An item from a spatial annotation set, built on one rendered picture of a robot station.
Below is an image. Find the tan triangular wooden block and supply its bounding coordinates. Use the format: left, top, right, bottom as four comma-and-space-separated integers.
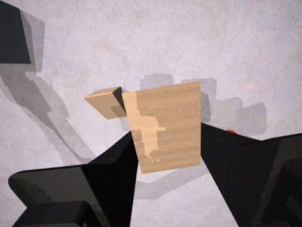
83, 86, 127, 120
122, 81, 200, 174

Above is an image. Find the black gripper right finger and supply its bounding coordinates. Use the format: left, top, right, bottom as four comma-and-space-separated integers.
200, 123, 302, 227

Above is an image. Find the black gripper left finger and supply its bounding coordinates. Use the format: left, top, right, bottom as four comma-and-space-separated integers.
8, 131, 138, 227

